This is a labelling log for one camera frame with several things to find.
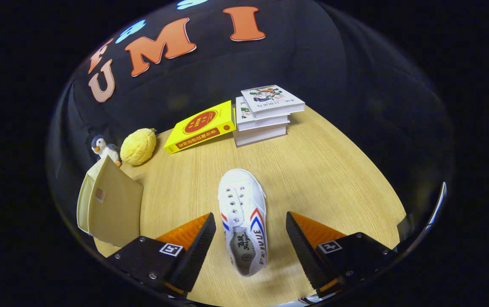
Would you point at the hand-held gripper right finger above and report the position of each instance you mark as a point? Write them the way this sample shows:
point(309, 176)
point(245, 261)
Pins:
point(304, 251)

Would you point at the white book floral cover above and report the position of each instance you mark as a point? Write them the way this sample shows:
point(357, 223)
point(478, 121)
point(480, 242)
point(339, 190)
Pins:
point(272, 99)

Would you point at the yellow book red circle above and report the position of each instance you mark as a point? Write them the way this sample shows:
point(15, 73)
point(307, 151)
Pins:
point(202, 125)

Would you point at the yellow fuzzy plush ball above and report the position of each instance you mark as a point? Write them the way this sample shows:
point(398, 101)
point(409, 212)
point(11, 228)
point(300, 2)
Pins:
point(138, 147)

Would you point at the white book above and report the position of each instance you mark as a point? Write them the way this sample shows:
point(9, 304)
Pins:
point(261, 123)
point(259, 135)

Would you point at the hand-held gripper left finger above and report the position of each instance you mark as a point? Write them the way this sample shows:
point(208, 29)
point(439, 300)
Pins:
point(195, 251)

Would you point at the white canvas shoe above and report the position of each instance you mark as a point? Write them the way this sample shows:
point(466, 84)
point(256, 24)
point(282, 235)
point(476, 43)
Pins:
point(244, 204)

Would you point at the penguin plush toy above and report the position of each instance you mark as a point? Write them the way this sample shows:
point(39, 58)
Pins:
point(107, 149)

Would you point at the beige fabric storage box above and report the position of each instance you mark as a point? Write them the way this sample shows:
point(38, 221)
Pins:
point(114, 209)

